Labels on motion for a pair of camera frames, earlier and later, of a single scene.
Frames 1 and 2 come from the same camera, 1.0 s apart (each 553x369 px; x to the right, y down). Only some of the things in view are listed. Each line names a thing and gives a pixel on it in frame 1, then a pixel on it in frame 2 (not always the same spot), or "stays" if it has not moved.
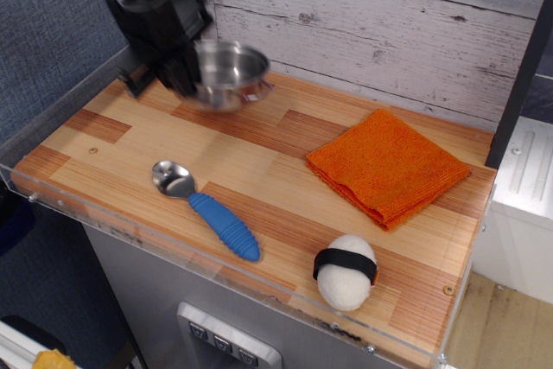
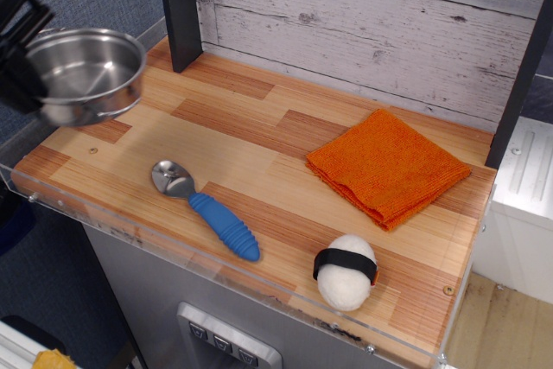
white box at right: x=515 y=250 stays
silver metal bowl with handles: x=232 y=73 → x=88 y=73
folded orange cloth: x=385 y=168 stays
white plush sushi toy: x=346 y=272 stays
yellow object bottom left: x=53 y=359 stays
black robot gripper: x=158 y=7 → x=23 y=15
